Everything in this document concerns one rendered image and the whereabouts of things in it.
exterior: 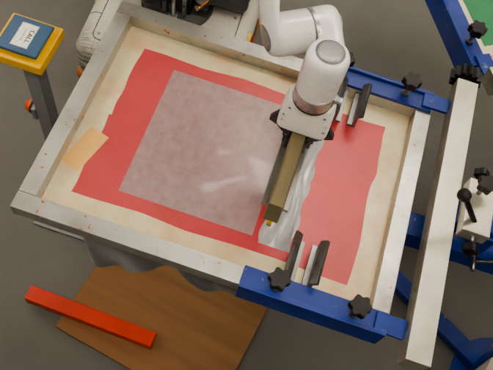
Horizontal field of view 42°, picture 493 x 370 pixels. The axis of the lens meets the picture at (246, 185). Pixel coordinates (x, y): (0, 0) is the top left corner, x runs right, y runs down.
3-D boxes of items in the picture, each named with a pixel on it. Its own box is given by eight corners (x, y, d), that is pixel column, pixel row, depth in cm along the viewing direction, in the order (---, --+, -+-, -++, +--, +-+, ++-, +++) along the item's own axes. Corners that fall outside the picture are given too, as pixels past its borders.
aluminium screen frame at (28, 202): (13, 213, 131) (9, 205, 127) (122, 10, 157) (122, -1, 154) (379, 338, 128) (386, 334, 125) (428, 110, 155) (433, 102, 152)
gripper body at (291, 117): (345, 86, 117) (331, 119, 127) (293, 69, 117) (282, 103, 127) (336, 120, 113) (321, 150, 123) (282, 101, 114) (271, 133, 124)
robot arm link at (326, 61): (286, 1, 108) (338, -7, 110) (276, 41, 117) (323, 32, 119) (317, 73, 102) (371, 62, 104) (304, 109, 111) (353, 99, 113)
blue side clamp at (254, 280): (234, 296, 130) (238, 285, 123) (241, 274, 132) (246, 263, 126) (375, 344, 129) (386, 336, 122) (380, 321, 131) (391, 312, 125)
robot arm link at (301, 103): (348, 81, 115) (344, 89, 118) (301, 65, 115) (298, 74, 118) (339, 114, 112) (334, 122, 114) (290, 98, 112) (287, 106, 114)
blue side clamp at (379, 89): (304, 86, 155) (309, 69, 149) (309, 71, 157) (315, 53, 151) (422, 125, 154) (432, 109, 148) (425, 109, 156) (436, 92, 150)
